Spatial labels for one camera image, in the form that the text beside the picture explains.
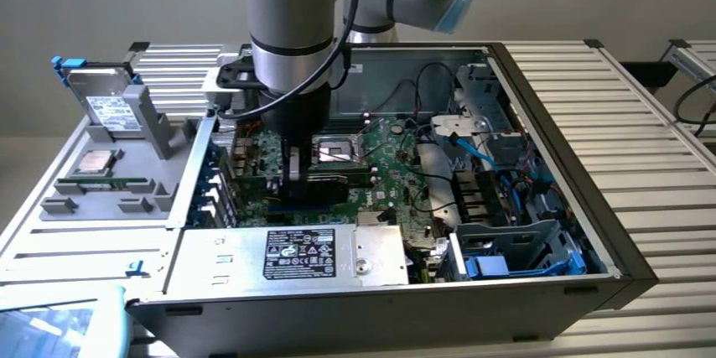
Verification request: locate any blue expansion slot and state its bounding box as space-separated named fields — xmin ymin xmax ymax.
xmin=266 ymin=204 xmax=332 ymax=215

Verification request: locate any silver CPU chip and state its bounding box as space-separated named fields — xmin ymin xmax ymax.
xmin=70 ymin=149 xmax=122 ymax=178

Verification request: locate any socket locking lever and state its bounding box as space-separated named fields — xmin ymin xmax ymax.
xmin=360 ymin=120 xmax=388 ymax=163

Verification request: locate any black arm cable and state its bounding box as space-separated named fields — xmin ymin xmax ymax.
xmin=216 ymin=0 xmax=362 ymax=121

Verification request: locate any CPU socket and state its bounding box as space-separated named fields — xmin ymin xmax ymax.
xmin=309 ymin=133 xmax=370 ymax=171

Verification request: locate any blue SATA wire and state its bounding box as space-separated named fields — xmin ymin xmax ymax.
xmin=445 ymin=132 xmax=500 ymax=173

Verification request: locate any hard disk with blue carrier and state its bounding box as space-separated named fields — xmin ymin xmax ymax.
xmin=50 ymin=55 xmax=144 ymax=133

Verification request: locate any silver case side panel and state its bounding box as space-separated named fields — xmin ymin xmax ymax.
xmin=0 ymin=116 xmax=220 ymax=288

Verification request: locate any blue disk caddy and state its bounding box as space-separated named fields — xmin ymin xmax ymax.
xmin=462 ymin=254 xmax=510 ymax=280

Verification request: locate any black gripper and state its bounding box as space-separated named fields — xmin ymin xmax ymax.
xmin=258 ymin=84 xmax=332 ymax=185

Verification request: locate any black open PC case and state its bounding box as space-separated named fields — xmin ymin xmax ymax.
xmin=124 ymin=41 xmax=660 ymax=354

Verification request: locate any green motherboard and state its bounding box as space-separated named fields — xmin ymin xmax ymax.
xmin=221 ymin=116 xmax=452 ymax=252

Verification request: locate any green RAM stick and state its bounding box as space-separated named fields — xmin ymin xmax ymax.
xmin=54 ymin=176 xmax=153 ymax=192

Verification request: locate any black fan shroud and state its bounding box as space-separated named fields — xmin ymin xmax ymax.
xmin=448 ymin=170 xmax=508 ymax=225

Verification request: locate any blue bay latch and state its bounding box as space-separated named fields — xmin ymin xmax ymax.
xmin=562 ymin=247 xmax=589 ymax=276

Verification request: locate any black loose cable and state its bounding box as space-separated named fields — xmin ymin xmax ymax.
xmin=672 ymin=74 xmax=716 ymax=137

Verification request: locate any grey disk bay cage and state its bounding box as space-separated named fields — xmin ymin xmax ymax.
xmin=448 ymin=205 xmax=566 ymax=283

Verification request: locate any grey parts rack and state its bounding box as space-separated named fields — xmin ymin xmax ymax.
xmin=38 ymin=84 xmax=202 ymax=221

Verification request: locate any silver power supply unit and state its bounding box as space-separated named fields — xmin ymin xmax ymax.
xmin=164 ymin=225 xmax=410 ymax=293

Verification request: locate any grey plastic drive latch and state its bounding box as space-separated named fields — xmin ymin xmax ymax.
xmin=428 ymin=113 xmax=489 ymax=136

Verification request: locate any black graphics card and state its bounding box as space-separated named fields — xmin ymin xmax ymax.
xmin=277 ymin=175 xmax=350 ymax=214

